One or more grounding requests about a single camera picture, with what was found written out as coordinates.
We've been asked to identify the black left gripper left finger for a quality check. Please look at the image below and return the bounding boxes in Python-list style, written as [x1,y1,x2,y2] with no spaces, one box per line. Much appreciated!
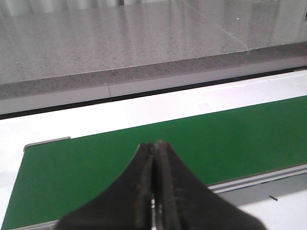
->
[55,143,154,230]

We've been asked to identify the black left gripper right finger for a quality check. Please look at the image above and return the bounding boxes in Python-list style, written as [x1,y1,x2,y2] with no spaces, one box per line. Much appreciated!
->
[154,141,265,230]

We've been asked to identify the green conveyor belt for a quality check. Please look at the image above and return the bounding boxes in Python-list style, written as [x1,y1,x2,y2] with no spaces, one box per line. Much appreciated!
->
[2,96,307,230]

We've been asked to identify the grey stone counter slab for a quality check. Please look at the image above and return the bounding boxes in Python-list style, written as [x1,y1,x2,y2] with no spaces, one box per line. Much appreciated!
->
[0,0,248,99]

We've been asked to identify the aluminium conveyor side rail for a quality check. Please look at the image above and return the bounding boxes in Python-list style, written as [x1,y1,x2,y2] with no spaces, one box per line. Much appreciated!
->
[2,164,307,230]

